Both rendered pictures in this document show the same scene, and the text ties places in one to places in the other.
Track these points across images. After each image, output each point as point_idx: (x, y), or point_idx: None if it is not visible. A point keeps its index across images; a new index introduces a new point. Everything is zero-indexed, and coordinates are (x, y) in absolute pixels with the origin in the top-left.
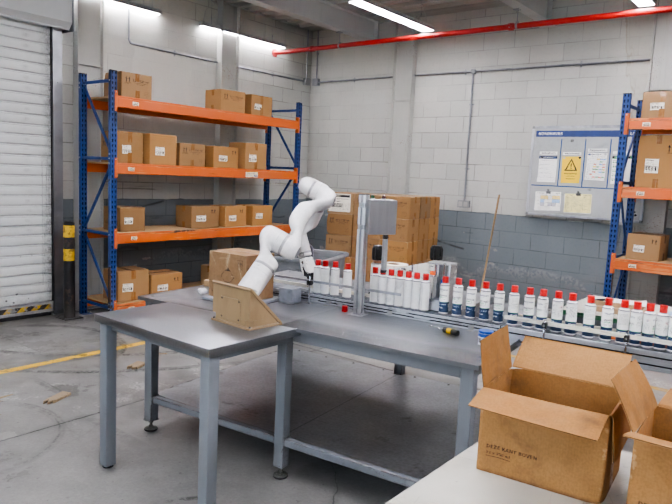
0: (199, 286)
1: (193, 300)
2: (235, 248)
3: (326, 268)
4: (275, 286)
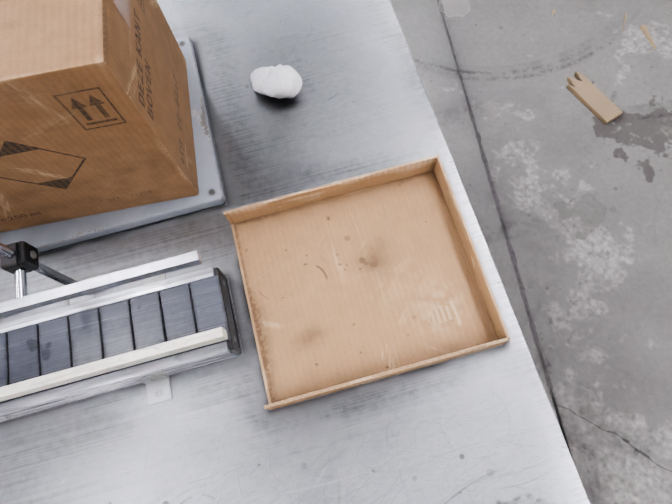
0: (428, 147)
1: (194, 17)
2: (85, 27)
3: None
4: (72, 332)
